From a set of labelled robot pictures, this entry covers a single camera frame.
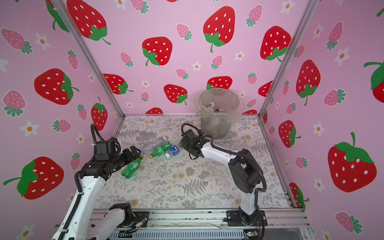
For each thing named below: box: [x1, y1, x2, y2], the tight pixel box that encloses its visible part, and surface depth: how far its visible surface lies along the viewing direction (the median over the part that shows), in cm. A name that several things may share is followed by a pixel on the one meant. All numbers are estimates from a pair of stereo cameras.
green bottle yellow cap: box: [148, 141, 172, 159], surface depth 97 cm
